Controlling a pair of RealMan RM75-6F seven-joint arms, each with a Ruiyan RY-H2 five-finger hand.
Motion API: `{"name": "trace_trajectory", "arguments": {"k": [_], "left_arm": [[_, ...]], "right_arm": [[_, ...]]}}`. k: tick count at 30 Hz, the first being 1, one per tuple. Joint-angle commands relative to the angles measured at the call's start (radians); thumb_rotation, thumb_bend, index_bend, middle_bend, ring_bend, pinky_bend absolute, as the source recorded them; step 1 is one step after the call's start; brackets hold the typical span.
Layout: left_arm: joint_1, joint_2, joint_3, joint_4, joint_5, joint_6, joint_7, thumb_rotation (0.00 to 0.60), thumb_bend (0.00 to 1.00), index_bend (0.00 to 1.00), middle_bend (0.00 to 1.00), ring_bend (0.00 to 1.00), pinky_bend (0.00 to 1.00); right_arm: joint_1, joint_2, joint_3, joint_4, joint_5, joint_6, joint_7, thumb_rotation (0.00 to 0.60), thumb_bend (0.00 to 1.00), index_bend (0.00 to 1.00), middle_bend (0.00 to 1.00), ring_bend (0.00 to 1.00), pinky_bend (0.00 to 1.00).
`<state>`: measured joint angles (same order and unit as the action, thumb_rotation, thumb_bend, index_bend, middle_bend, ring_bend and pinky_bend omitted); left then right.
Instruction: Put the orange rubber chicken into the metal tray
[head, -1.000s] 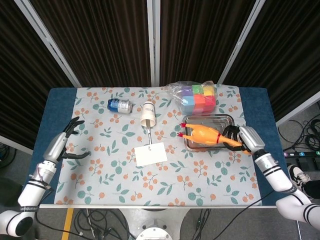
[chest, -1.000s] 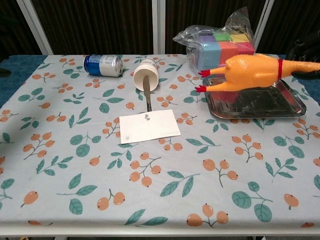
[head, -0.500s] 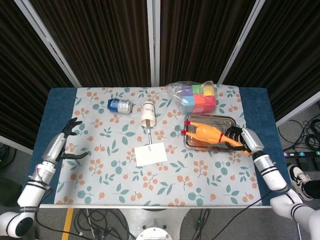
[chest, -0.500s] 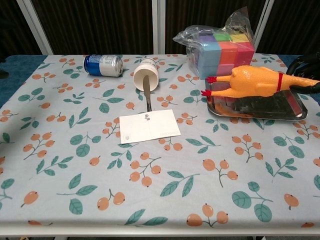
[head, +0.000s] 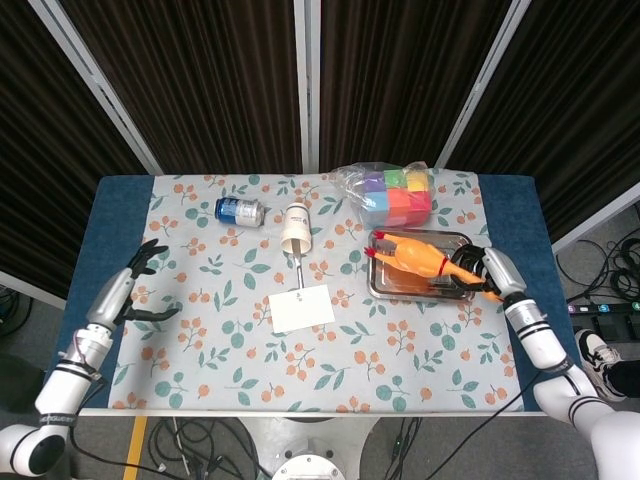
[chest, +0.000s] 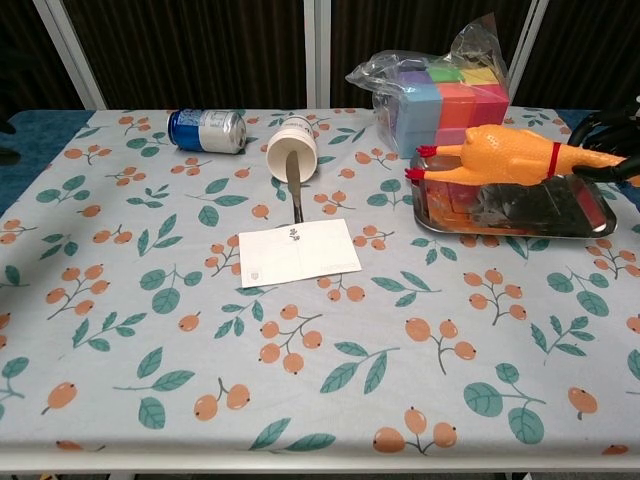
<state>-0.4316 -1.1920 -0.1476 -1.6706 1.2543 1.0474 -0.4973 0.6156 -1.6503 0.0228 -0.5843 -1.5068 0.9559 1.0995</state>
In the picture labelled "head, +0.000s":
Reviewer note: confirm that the blue silver soda can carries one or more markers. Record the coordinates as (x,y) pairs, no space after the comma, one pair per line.
(242,212)

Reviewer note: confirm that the white black sneaker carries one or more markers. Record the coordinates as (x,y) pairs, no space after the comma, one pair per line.
(595,357)

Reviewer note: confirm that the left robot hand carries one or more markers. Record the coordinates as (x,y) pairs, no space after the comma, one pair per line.
(111,297)

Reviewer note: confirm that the stainless steel tray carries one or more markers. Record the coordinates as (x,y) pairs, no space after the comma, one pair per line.
(395,287)

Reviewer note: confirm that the floral printed tablecloth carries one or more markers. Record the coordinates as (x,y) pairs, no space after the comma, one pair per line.
(225,360)

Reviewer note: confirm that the clear plastic bag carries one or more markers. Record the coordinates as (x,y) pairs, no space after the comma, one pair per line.
(350,182)

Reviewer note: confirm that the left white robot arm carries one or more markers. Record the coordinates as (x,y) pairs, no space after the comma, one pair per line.
(60,395)

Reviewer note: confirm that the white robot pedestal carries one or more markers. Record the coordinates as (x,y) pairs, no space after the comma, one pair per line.
(307,450)

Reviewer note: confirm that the white paper cup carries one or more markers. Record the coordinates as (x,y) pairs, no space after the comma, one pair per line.
(296,227)

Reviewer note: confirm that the orange rubber chicken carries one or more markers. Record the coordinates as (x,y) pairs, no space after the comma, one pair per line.
(415,257)

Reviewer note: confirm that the colourful foam block cube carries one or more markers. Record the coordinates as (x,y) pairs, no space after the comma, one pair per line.
(400,205)

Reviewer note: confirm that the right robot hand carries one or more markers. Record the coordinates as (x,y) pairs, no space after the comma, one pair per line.
(502,272)

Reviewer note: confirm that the dark corrugated partition panel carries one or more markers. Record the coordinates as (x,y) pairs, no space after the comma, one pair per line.
(50,150)
(200,75)
(575,100)
(400,75)

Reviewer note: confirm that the blue table cover cloth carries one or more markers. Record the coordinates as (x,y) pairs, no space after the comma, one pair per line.
(110,225)

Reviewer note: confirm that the white paper card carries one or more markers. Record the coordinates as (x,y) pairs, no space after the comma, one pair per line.
(301,308)

